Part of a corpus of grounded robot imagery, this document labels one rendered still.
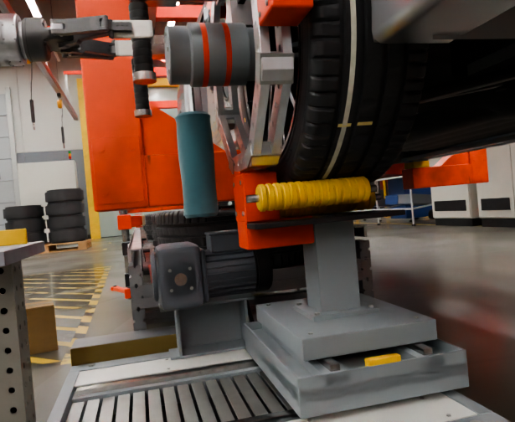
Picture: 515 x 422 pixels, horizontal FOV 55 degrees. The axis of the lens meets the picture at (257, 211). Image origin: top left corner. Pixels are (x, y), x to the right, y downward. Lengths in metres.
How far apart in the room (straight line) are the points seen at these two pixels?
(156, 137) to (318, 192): 0.70
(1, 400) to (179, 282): 0.49
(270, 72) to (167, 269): 0.65
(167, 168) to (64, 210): 7.85
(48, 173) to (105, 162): 10.65
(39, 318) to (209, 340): 0.81
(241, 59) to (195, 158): 0.26
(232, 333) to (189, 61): 0.85
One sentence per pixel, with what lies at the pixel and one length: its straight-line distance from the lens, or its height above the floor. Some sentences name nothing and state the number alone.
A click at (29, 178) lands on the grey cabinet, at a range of 12.27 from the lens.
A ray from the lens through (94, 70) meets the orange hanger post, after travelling 1.64.
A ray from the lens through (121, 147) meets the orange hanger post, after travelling 1.58.
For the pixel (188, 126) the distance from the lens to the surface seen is 1.25.
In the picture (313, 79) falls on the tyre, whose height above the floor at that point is 0.71.
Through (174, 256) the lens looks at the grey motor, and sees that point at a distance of 1.37.
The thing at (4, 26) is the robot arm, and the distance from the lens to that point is 1.01.
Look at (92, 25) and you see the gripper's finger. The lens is 0.95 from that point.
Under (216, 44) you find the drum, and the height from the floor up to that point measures 0.85.
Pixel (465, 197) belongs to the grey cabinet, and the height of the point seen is 0.37.
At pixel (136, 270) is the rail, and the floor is 0.32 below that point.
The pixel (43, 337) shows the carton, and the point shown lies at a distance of 2.17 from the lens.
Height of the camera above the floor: 0.50
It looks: 1 degrees down
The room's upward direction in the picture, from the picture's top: 5 degrees counter-clockwise
